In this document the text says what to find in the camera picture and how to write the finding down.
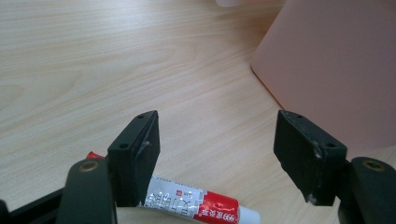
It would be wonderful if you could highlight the red and white ointment tube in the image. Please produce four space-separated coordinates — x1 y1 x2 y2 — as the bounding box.
85 150 262 224

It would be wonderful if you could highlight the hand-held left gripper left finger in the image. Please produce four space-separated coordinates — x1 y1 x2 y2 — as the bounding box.
106 109 162 208

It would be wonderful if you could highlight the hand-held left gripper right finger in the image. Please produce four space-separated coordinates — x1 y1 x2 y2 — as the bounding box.
273 109 348 207

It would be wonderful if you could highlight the pink board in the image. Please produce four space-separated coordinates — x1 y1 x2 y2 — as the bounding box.
250 0 396 154

